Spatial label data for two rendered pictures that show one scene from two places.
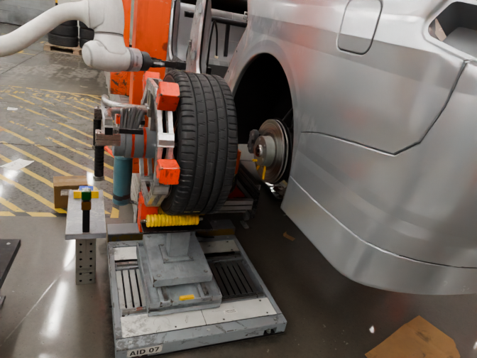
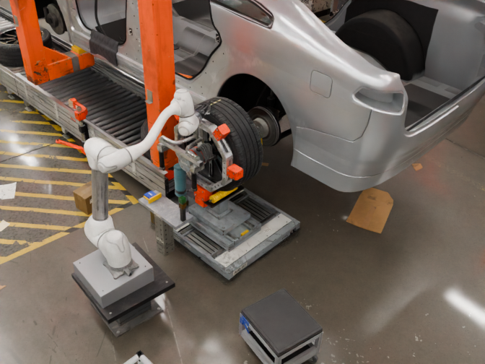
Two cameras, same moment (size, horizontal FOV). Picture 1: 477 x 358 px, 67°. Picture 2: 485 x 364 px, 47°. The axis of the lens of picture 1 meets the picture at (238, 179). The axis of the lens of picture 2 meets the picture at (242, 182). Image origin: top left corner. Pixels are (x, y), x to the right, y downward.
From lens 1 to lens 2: 2.64 m
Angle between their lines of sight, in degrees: 24
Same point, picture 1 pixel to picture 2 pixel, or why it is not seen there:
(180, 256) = (224, 211)
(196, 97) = (234, 126)
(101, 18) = (187, 110)
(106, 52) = (193, 126)
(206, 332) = (263, 246)
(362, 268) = (348, 186)
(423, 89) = (358, 118)
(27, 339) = (173, 291)
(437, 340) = (379, 196)
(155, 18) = (167, 68)
